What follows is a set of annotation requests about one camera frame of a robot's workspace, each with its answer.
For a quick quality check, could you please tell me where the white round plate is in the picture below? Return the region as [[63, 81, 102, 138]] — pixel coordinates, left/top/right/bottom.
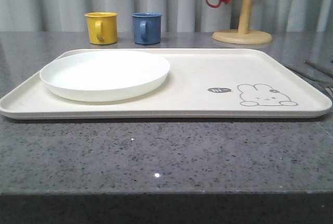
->
[[40, 50, 170, 102]]

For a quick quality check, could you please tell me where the cream rabbit serving tray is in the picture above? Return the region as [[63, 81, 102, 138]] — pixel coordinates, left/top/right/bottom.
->
[[1, 48, 332, 119]]

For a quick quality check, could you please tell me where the steel fork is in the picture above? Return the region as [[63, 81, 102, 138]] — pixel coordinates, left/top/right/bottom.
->
[[284, 65, 332, 90]]

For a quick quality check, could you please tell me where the yellow enamel mug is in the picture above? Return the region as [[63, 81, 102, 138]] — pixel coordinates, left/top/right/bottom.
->
[[84, 12, 118, 45]]

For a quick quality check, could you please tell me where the grey curtain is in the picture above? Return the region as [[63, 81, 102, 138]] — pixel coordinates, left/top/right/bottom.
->
[[1, 0, 332, 33]]

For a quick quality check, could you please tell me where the blue enamel mug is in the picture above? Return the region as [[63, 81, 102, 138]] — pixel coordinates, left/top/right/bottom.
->
[[132, 13, 162, 45]]

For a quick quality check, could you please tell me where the wooden mug tree stand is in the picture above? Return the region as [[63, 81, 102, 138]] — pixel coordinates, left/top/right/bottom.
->
[[212, 0, 272, 45]]

